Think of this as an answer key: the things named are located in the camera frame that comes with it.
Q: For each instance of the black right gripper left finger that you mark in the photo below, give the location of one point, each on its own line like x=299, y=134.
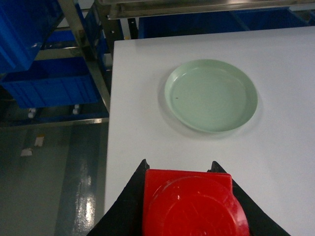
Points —
x=124, y=218

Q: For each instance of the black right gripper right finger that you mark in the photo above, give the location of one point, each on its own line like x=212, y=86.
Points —
x=263, y=214

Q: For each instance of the red toy block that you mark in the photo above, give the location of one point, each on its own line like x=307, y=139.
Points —
x=183, y=203

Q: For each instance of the light green plate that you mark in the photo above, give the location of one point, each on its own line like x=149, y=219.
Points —
x=210, y=95

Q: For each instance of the blue bin lower left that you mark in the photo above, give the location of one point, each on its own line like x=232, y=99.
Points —
x=52, y=82

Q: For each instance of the blue bin lower right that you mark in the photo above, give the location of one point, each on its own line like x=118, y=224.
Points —
x=225, y=21

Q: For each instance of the large blue bin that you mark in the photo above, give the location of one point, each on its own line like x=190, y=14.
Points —
x=24, y=26

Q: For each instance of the steel shelf frame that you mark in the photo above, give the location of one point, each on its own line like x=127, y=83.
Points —
x=78, y=33

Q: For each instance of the stainless steel rail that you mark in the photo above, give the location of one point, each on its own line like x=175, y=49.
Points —
x=146, y=8

